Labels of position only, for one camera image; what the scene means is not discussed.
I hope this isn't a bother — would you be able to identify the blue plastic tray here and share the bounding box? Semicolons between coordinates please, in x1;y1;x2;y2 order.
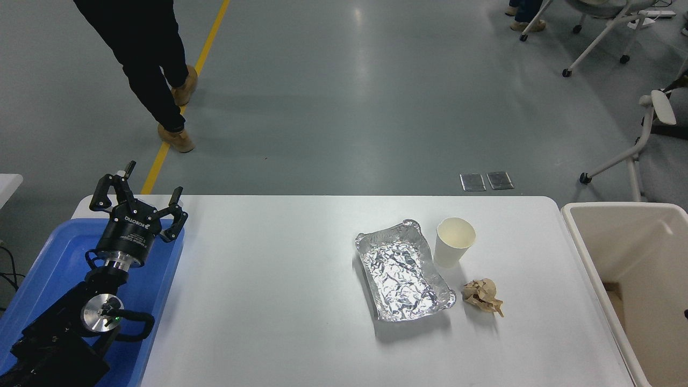
0;218;185;387

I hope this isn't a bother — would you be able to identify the crumpled foil tray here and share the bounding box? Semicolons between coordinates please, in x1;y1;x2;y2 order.
354;219;456;322

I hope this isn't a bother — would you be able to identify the crumpled tan paper ball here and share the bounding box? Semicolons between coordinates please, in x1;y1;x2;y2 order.
461;278;505;318

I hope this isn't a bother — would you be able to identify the white paper cup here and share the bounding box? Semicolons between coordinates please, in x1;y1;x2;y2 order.
433;217;477;268

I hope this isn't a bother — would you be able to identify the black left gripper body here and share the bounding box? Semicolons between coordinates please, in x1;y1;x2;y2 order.
96;199;162;267

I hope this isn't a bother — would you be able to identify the person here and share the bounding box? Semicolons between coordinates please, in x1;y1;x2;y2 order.
73;0;198;154
505;0;547;32

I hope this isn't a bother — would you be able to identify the white wheeled chair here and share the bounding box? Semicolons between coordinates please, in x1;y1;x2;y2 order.
519;0;677;78

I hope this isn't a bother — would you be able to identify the white chair with armrest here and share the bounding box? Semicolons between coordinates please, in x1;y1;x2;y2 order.
579;73;688;203

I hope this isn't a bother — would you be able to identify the black floor cable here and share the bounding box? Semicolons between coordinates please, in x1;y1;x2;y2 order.
0;241;26;313

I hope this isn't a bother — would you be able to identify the white side table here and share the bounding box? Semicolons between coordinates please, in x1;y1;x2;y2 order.
0;174;24;210

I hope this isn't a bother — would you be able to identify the large pale bin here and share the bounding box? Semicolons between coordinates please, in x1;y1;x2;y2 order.
561;202;688;387

